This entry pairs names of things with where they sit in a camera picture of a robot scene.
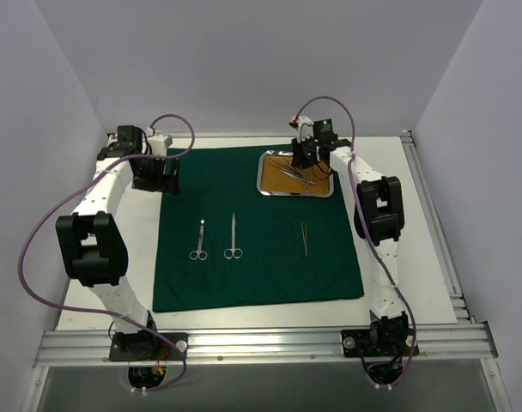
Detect silver needle holder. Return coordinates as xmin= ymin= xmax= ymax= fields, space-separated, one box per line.
xmin=280 ymin=169 xmax=318 ymax=191

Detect metal tray yellow liner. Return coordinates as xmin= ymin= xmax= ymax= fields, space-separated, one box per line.
xmin=257 ymin=150 xmax=334 ymax=198

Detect silver forceps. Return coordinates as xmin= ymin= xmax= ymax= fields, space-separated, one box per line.
xmin=273 ymin=158 xmax=294 ymax=169
xmin=300 ymin=221 xmax=308 ymax=258

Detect silver surgical scissors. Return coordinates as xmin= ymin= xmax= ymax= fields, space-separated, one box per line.
xmin=189 ymin=219 xmax=208 ymax=261

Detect green surgical cloth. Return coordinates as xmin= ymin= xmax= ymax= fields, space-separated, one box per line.
xmin=153 ymin=147 xmax=364 ymax=312

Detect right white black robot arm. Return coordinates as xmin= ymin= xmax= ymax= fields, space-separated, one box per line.
xmin=290 ymin=116 xmax=410 ymax=354

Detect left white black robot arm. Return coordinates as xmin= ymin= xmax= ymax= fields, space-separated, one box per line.
xmin=56 ymin=125 xmax=179 ymax=360

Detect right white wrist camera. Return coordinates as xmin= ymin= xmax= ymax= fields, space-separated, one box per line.
xmin=288 ymin=115 xmax=314 ymax=142

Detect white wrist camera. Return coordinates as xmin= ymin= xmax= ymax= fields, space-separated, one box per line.
xmin=146 ymin=127 xmax=173 ymax=156
xmin=288 ymin=115 xmax=314 ymax=142

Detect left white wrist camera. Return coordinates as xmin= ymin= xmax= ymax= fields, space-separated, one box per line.
xmin=146 ymin=127 xmax=173 ymax=156

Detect back aluminium rail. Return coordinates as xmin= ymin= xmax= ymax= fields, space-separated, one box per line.
xmin=107 ymin=130 xmax=410 ymax=140

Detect aluminium rail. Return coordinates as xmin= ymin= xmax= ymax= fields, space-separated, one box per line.
xmin=34 ymin=324 xmax=498 ymax=367
xmin=400 ymin=130 xmax=475 ymax=324
xmin=107 ymin=130 xmax=410 ymax=140

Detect right aluminium rail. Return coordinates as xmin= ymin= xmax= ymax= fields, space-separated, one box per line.
xmin=400 ymin=130 xmax=475 ymax=324

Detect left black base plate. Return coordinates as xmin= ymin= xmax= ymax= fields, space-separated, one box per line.
xmin=108 ymin=331 xmax=180 ymax=362

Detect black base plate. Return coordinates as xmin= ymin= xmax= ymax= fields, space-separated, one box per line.
xmin=340 ymin=329 xmax=413 ymax=358
xmin=108 ymin=331 xmax=180 ymax=362

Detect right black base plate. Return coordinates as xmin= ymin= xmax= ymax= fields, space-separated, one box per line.
xmin=340 ymin=329 xmax=413 ymax=358

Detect front aluminium rail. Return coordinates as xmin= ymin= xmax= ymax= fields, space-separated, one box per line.
xmin=34 ymin=324 xmax=498 ymax=367

